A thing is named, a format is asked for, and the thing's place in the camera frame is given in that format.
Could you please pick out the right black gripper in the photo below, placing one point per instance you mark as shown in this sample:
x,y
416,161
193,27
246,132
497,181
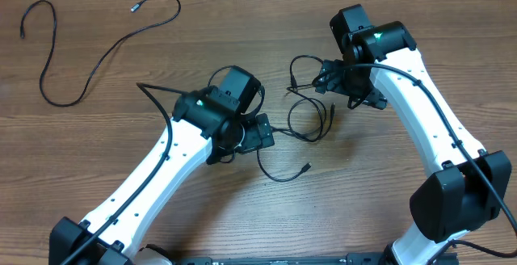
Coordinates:
x,y
331,82

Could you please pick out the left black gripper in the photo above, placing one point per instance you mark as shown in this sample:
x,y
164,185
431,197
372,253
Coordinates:
x,y
254,138

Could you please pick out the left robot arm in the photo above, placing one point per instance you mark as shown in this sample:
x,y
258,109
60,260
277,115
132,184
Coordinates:
x,y
207,126

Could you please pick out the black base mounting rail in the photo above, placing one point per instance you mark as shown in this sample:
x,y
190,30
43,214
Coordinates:
x,y
371,258

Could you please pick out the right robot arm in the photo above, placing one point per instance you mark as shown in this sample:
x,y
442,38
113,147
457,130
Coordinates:
x,y
465,185

